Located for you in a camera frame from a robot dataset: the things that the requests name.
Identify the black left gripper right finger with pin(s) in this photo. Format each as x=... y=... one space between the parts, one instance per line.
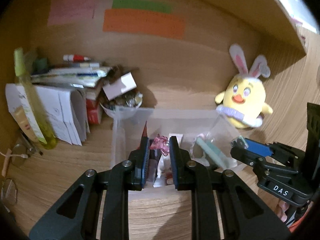
x=222 y=203

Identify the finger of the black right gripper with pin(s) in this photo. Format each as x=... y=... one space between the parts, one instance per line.
x=276 y=149
x=277 y=169

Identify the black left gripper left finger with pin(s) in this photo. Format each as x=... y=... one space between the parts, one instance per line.
x=75 y=214

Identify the green patterned sachet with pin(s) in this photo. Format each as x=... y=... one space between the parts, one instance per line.
x=240 y=142

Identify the teal tube white cap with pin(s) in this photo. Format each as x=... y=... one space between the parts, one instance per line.
x=214 y=153

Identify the floral cloth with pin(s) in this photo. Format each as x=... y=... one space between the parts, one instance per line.
x=201 y=147

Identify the red shiny pouch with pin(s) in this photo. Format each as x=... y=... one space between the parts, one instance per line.
x=144 y=134

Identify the pink transparent hair clip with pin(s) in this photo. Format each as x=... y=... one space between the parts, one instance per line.
x=161 y=143

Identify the pink bottle white cap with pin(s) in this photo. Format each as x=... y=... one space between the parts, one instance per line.
x=164 y=173

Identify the person's right hand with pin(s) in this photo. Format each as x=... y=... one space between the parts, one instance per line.
x=280 y=210

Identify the yellow chick bunny plush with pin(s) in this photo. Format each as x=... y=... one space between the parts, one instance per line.
x=243 y=101

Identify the clear plastic storage box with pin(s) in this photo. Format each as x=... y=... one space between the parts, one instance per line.
x=186 y=125

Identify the yellow-green spray bottle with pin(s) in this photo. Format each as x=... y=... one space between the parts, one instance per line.
x=32 y=104

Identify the eyeglasses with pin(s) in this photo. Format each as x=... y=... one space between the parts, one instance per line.
x=14 y=159

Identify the white folded paper stack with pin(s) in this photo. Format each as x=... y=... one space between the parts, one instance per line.
x=66 y=111

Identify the red small boxes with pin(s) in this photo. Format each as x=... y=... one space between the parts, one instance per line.
x=94 y=112

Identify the beige sunscreen tube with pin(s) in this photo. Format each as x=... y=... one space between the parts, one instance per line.
x=22 y=121

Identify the white bowl of trinkets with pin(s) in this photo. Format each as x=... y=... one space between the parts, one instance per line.
x=131 y=100

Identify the stack of flat packets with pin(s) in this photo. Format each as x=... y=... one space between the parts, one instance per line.
x=85 y=74

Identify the small white pink box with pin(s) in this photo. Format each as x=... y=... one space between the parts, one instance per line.
x=119 y=87

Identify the red white marker pen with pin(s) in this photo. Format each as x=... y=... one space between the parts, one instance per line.
x=75 y=58

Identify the orange sticky note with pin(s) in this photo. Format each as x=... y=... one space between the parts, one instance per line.
x=134 y=21

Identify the green sticky note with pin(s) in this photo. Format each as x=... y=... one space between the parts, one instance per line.
x=142 y=5

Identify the pink sticky note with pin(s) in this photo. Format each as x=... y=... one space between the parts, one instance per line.
x=69 y=11

